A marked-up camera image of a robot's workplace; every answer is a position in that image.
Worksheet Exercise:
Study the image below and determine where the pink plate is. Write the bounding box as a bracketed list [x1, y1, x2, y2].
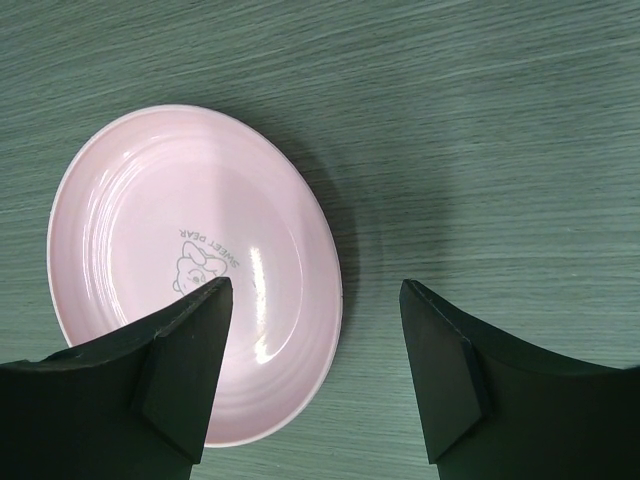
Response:
[47, 105, 343, 448]

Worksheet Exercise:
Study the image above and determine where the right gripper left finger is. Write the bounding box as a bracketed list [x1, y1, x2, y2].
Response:
[1, 277, 233, 479]

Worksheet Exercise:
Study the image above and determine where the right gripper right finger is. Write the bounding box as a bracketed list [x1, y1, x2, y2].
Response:
[399, 280, 639, 479]

